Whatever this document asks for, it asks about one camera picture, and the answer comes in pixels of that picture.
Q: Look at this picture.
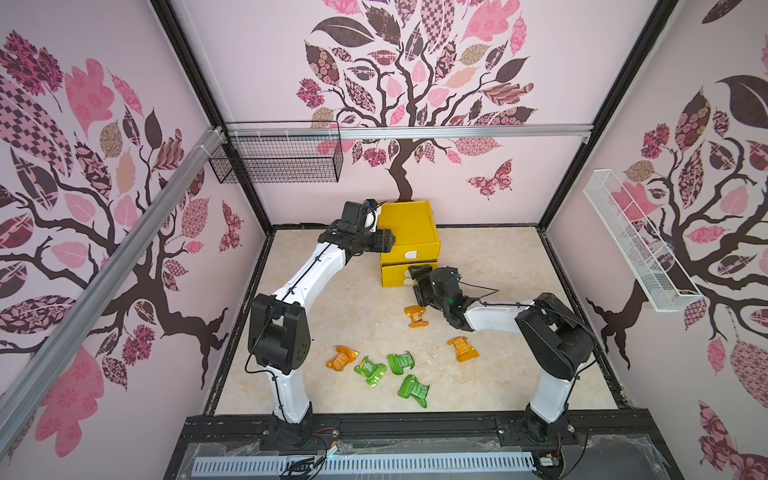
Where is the yellow drawer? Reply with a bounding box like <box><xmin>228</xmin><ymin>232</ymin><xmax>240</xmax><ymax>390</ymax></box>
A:
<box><xmin>380</xmin><ymin>242</ymin><xmax>441</xmax><ymax>265</ymax></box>
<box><xmin>381</xmin><ymin>262</ymin><xmax>438</xmax><ymax>288</ymax></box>

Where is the yellow top drawer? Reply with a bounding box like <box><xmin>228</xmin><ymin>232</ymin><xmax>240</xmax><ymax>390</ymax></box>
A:
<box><xmin>380</xmin><ymin>242</ymin><xmax>441</xmax><ymax>265</ymax></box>

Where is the orange cookie packet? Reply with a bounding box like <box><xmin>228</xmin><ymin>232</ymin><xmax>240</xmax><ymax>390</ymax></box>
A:
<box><xmin>447</xmin><ymin>336</ymin><xmax>479</xmax><ymax>363</ymax></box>
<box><xmin>404</xmin><ymin>305</ymin><xmax>429</xmax><ymax>328</ymax></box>
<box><xmin>326</xmin><ymin>345</ymin><xmax>359</xmax><ymax>372</ymax></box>

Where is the green cookie packet front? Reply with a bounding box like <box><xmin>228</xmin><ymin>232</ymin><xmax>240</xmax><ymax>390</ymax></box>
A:
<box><xmin>398</xmin><ymin>374</ymin><xmax>429</xmax><ymax>409</ymax></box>

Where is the green cookie packet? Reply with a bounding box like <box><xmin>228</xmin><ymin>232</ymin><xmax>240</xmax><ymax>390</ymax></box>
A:
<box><xmin>354</xmin><ymin>356</ymin><xmax>387</xmax><ymax>388</ymax></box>
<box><xmin>398</xmin><ymin>374</ymin><xmax>429</xmax><ymax>409</ymax></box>
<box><xmin>387</xmin><ymin>352</ymin><xmax>415</xmax><ymax>376</ymax></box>

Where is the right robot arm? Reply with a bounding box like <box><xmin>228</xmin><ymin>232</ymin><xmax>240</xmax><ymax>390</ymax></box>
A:
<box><xmin>408</xmin><ymin>265</ymin><xmax>597</xmax><ymax>444</ymax></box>

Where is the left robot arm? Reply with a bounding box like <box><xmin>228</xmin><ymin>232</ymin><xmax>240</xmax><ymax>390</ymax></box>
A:
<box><xmin>247</xmin><ymin>199</ymin><xmax>395</xmax><ymax>426</ymax></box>

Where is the yellow three-drawer cabinet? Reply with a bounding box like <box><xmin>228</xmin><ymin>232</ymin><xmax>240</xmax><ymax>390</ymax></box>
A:
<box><xmin>376</xmin><ymin>199</ymin><xmax>443</xmax><ymax>289</ymax></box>

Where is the black wire basket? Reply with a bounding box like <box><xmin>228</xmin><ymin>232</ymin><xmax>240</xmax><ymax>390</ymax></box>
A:
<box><xmin>209</xmin><ymin>120</ymin><xmax>344</xmax><ymax>185</ymax></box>

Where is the white slotted cable duct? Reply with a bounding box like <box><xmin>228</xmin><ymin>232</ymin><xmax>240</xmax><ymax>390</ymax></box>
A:
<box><xmin>190</xmin><ymin>452</ymin><xmax>536</xmax><ymax>479</ymax></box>

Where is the aluminium rail back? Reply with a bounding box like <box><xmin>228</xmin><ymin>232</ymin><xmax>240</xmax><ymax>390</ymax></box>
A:
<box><xmin>227</xmin><ymin>122</ymin><xmax>593</xmax><ymax>141</ymax></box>

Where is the aluminium rail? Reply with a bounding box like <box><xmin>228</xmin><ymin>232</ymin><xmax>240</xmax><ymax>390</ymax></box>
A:
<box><xmin>227</xmin><ymin>122</ymin><xmax>593</xmax><ymax>141</ymax></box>
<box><xmin>1</xmin><ymin>126</ymin><xmax>225</xmax><ymax>457</ymax></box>

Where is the white wire basket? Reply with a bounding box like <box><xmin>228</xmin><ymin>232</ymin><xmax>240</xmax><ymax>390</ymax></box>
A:
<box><xmin>583</xmin><ymin>169</ymin><xmax>704</xmax><ymax>313</ymax></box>

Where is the black base frame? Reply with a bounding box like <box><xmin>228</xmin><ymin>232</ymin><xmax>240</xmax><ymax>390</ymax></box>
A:
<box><xmin>165</xmin><ymin>409</ymin><xmax>681</xmax><ymax>479</ymax></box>

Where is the aluminium rail left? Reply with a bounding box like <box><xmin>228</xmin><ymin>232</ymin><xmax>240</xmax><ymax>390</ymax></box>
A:
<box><xmin>1</xmin><ymin>126</ymin><xmax>225</xmax><ymax>457</ymax></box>

